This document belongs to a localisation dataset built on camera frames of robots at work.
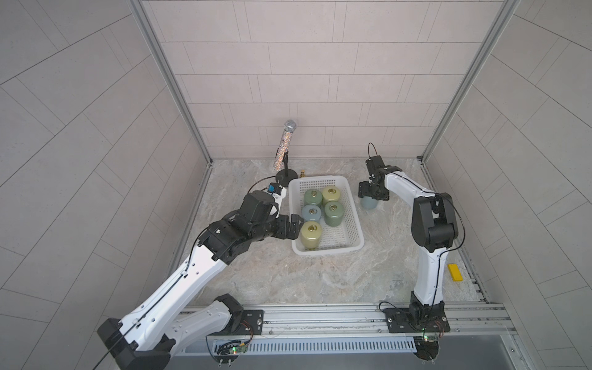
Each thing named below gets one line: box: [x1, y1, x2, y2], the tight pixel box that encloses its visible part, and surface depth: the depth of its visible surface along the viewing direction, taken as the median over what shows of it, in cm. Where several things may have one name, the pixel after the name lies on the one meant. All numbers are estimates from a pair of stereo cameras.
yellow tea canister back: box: [322, 185, 341, 204], surface depth 95 cm
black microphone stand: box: [275, 150, 299, 188], surface depth 110 cm
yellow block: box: [447, 263, 464, 282], surface depth 82 cm
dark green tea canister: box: [323, 200, 344, 227], surface depth 91 cm
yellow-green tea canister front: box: [300, 220, 323, 250], surface depth 84 cm
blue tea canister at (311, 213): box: [301, 204, 323, 222], surface depth 89 cm
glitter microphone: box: [272, 119, 297, 172], surface depth 93 cm
